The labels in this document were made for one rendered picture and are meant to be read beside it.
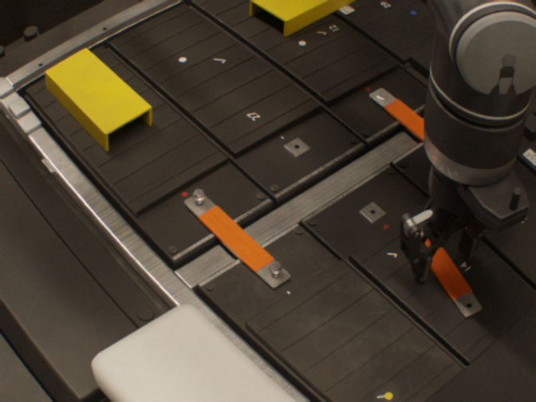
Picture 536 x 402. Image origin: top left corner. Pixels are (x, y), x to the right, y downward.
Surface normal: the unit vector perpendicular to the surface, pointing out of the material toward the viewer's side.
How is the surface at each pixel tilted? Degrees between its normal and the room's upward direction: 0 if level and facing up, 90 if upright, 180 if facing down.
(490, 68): 90
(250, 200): 0
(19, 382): 0
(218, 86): 0
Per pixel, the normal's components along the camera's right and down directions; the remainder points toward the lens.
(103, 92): 0.04, -0.67
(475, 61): 0.04, 0.76
